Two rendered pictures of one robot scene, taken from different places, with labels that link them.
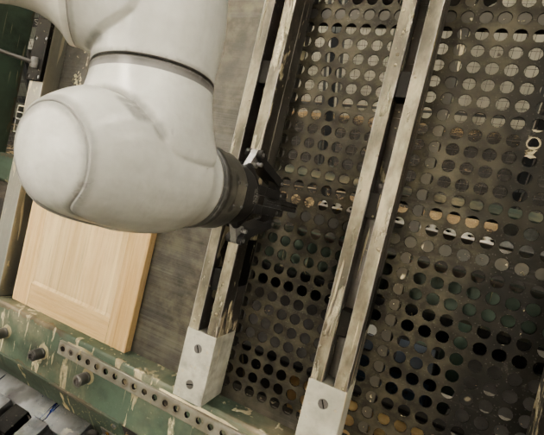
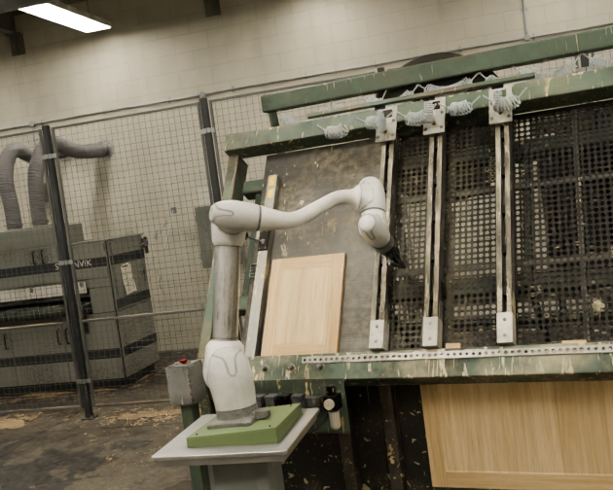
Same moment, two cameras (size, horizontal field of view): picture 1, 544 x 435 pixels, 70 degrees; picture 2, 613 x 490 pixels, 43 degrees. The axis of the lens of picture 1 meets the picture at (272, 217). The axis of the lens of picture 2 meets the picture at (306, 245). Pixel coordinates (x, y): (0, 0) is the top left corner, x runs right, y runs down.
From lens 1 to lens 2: 281 cm
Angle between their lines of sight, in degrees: 27
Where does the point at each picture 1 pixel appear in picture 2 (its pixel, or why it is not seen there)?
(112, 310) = (326, 338)
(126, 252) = (329, 311)
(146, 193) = (381, 228)
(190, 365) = (375, 333)
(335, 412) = (435, 324)
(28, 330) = (280, 362)
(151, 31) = (376, 203)
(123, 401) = (342, 368)
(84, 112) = (373, 214)
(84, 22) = (363, 203)
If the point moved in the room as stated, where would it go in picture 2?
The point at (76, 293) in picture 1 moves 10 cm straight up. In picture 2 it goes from (303, 339) to (300, 317)
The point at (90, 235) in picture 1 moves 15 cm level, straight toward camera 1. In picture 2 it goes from (306, 311) to (324, 313)
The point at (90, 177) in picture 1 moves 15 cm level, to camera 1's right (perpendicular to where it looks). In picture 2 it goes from (376, 224) to (414, 218)
